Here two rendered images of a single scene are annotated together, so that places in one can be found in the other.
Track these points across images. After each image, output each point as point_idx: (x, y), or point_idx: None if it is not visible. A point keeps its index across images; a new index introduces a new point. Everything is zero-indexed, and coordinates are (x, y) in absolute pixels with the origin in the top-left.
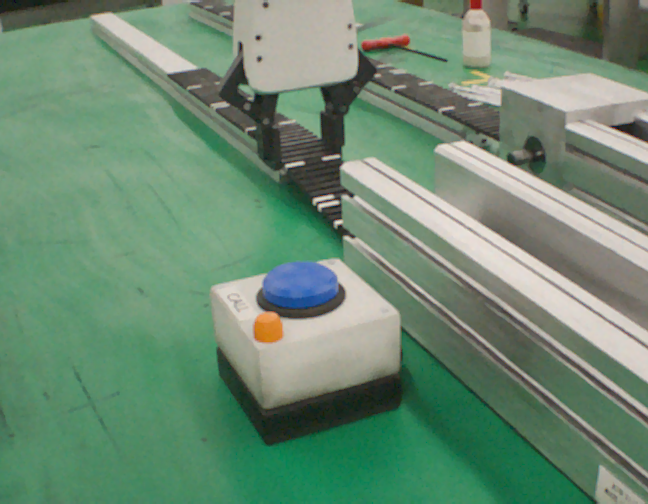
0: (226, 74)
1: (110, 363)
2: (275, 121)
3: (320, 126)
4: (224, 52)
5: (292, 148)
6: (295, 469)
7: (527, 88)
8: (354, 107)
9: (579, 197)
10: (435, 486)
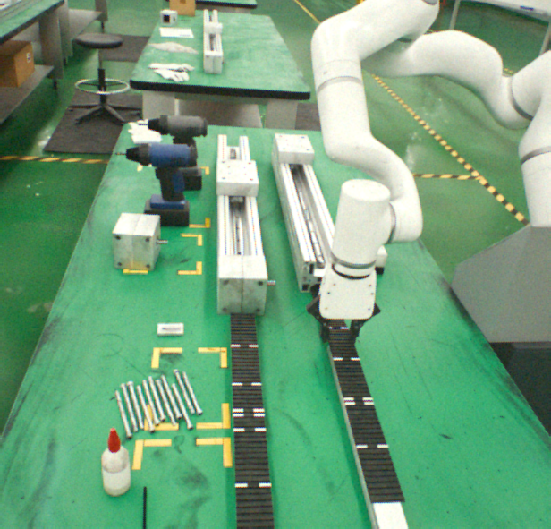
0: (377, 304)
1: (410, 285)
2: (343, 362)
3: (328, 333)
4: None
5: (343, 335)
6: None
7: (260, 272)
8: (272, 426)
9: None
10: None
